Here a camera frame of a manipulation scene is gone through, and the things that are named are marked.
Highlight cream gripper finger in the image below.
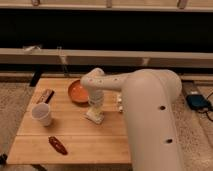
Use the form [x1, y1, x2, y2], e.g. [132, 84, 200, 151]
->
[90, 106, 102, 116]
[116, 94, 123, 113]

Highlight orange plate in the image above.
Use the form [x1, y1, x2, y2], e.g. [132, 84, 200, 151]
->
[68, 80, 88, 104]

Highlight dark chocolate bar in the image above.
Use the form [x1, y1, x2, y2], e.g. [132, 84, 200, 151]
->
[37, 89, 54, 103]

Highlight grey metal shelf rail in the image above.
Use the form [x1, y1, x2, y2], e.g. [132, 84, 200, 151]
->
[0, 47, 213, 68]

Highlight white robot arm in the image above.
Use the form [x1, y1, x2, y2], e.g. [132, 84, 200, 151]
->
[81, 68, 185, 171]

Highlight white sponge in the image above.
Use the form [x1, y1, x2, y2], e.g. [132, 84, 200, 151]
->
[86, 107, 104, 124]

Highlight white paper cup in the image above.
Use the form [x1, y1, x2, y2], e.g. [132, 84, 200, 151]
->
[31, 103, 52, 126]

